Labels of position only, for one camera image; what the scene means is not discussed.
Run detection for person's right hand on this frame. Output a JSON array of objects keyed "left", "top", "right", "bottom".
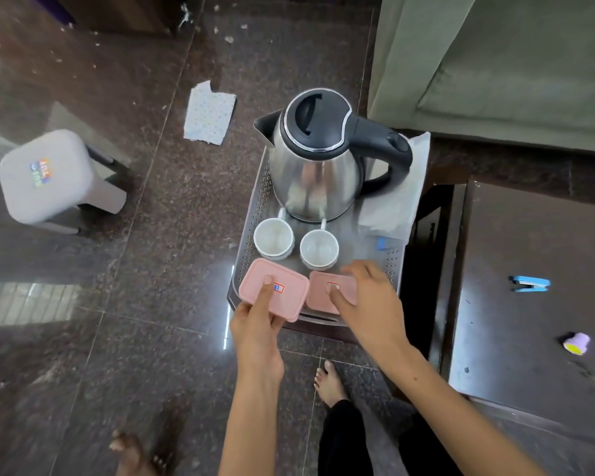
[{"left": 327, "top": 260, "right": 411, "bottom": 365}]

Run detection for purple yellow hair roller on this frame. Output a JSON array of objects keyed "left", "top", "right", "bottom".
[{"left": 563, "top": 332, "right": 591, "bottom": 356}]

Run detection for white cloth napkin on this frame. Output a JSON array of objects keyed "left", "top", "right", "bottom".
[{"left": 357, "top": 131, "right": 432, "bottom": 243}]

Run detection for scattered white paper scraps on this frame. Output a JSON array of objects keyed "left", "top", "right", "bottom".
[{"left": 176, "top": 2, "right": 251, "bottom": 46}]

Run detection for grey plastic stool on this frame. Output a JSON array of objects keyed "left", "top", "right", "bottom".
[{"left": 0, "top": 129, "right": 130, "bottom": 237}]

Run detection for dark brown wooden table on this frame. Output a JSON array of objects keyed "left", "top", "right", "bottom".
[{"left": 429, "top": 177, "right": 595, "bottom": 476}]

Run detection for white ceramic cup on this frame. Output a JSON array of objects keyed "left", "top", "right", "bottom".
[
  {"left": 299, "top": 218, "right": 340, "bottom": 271},
  {"left": 253, "top": 208, "right": 297, "bottom": 260}
]

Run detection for pink lidded container blue label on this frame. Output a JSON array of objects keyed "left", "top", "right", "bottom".
[{"left": 238, "top": 258, "right": 311, "bottom": 323}]

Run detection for torn dotted paper sheet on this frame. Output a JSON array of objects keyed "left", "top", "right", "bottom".
[{"left": 183, "top": 80, "right": 238, "bottom": 144}]

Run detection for person's left foot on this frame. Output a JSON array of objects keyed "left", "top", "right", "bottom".
[{"left": 109, "top": 430, "right": 170, "bottom": 476}]

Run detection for steel electric kettle black handle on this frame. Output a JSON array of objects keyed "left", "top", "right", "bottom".
[{"left": 253, "top": 88, "right": 414, "bottom": 224}]

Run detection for person's left forearm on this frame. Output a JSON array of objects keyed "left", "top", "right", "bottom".
[{"left": 218, "top": 367, "right": 286, "bottom": 476}]

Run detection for black trouser leg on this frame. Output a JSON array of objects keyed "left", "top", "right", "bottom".
[{"left": 317, "top": 400, "right": 374, "bottom": 476}]

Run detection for blue clothespin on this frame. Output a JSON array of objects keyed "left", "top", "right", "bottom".
[{"left": 508, "top": 275, "right": 551, "bottom": 293}]

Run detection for person's foot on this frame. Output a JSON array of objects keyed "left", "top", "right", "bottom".
[
  {"left": 313, "top": 360, "right": 351, "bottom": 410},
  {"left": 109, "top": 430, "right": 170, "bottom": 476}
]

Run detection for person's left hand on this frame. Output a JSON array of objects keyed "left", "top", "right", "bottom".
[{"left": 229, "top": 275, "right": 286, "bottom": 383}]

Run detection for perforated metal tray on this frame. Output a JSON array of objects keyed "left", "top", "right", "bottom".
[{"left": 227, "top": 147, "right": 418, "bottom": 329}]

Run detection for green fabric sheet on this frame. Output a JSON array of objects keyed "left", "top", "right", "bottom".
[{"left": 367, "top": 0, "right": 595, "bottom": 155}]

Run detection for pink lidded container red label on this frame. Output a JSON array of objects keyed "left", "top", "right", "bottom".
[{"left": 306, "top": 270, "right": 359, "bottom": 316}]

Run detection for person's right foot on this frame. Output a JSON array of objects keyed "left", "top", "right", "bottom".
[{"left": 313, "top": 360, "right": 351, "bottom": 410}]

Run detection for person's right forearm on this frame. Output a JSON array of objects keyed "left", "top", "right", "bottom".
[{"left": 377, "top": 342, "right": 550, "bottom": 476}]

